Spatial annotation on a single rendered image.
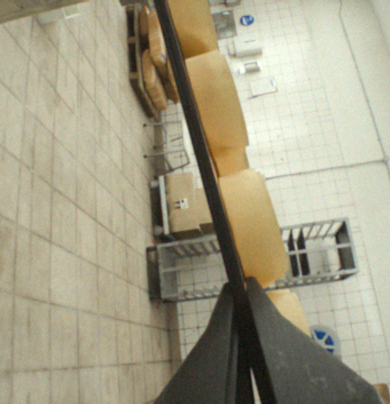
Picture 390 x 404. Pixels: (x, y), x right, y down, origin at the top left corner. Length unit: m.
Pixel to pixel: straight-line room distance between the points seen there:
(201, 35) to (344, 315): 4.24
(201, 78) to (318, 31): 5.66
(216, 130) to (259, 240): 0.05
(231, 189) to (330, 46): 5.54
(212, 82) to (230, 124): 0.02
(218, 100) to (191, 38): 0.04
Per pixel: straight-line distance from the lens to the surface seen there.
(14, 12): 0.73
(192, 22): 0.21
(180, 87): 0.16
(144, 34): 4.79
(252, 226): 0.16
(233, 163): 0.24
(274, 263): 0.17
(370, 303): 4.46
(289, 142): 4.89
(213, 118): 0.18
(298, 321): 0.16
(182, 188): 4.22
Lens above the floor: 0.98
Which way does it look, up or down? 7 degrees down
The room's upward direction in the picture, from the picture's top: 81 degrees clockwise
